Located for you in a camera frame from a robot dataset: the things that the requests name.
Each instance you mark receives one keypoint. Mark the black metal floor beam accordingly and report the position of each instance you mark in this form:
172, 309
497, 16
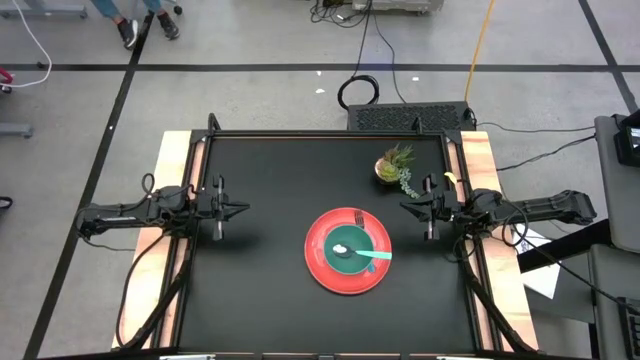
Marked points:
575, 245

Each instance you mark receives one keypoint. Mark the teal bowl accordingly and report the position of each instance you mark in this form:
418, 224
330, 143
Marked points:
350, 262

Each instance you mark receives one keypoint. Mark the red clamp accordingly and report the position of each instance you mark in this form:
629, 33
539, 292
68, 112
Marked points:
4, 76

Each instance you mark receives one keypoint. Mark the potted succulent plant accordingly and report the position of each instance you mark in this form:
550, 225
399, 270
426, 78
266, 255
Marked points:
390, 167

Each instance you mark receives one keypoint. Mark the black diagonal frame strut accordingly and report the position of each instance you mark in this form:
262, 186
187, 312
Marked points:
160, 300
492, 305

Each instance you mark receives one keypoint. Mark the person's feet in sneakers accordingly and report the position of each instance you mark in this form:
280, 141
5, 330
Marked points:
127, 32

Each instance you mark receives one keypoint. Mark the red-orange plate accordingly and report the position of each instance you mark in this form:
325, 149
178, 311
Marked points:
315, 250

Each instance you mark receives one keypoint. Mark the black perforated computer case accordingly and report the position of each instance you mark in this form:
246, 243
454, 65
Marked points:
405, 117

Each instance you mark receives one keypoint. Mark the black device with screen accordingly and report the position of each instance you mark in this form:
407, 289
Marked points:
627, 145

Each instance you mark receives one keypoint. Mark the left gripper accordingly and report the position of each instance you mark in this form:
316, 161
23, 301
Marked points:
206, 207

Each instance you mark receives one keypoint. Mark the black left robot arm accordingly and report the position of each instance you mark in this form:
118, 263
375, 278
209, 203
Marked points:
150, 212

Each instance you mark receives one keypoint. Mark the grey desk top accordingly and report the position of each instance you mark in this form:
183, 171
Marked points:
605, 300
607, 200

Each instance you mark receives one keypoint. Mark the black keyboard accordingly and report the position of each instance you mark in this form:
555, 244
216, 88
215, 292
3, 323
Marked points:
631, 330

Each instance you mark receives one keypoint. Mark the wooden table board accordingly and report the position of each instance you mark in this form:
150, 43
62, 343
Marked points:
170, 150

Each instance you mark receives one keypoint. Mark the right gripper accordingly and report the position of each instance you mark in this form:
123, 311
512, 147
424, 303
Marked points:
447, 207

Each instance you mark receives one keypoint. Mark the grey equipment case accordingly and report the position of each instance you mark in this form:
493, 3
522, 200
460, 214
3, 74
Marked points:
395, 5

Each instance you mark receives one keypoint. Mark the white paper sheet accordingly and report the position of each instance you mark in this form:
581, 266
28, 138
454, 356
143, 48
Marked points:
542, 280

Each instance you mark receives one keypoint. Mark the black frame bracket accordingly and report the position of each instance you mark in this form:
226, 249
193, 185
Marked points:
213, 125
417, 126

